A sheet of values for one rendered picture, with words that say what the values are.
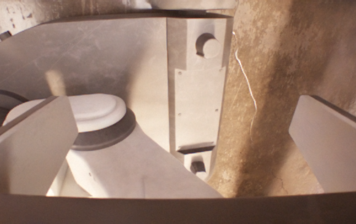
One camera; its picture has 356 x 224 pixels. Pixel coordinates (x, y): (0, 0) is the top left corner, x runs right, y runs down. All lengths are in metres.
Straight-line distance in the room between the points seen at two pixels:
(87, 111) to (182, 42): 0.23
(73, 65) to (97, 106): 0.15
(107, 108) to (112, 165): 0.10
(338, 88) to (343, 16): 0.32
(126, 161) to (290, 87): 0.74
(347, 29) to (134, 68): 0.82
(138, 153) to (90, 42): 0.25
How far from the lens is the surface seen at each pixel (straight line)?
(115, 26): 0.45
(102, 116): 0.35
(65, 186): 0.50
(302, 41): 0.86
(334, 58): 1.01
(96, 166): 0.32
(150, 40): 0.45
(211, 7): 0.44
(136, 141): 0.35
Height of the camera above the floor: 0.61
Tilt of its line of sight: 57 degrees down
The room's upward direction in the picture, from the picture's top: 158 degrees clockwise
